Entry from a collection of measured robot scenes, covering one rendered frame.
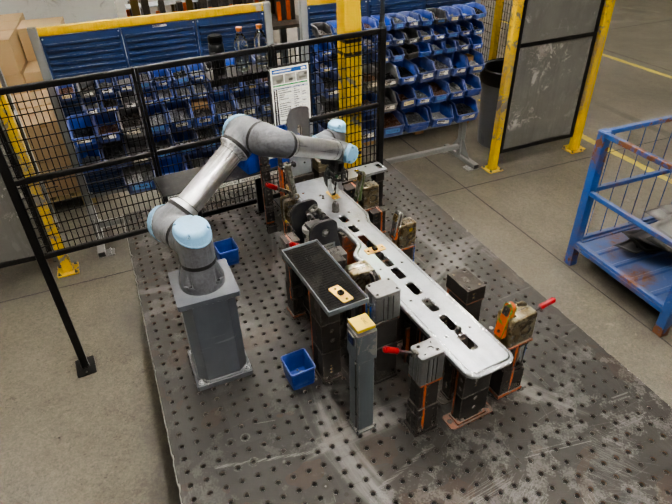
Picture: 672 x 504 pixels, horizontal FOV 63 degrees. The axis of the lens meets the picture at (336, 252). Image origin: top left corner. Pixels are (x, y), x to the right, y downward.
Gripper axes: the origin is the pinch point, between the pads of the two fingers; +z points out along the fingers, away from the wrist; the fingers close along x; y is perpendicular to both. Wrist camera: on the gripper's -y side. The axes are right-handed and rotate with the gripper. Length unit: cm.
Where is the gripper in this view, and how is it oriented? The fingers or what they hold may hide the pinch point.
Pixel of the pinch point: (333, 190)
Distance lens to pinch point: 252.6
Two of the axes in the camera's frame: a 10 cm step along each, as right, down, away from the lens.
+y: 4.5, 5.9, -6.7
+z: -0.2, 7.6, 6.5
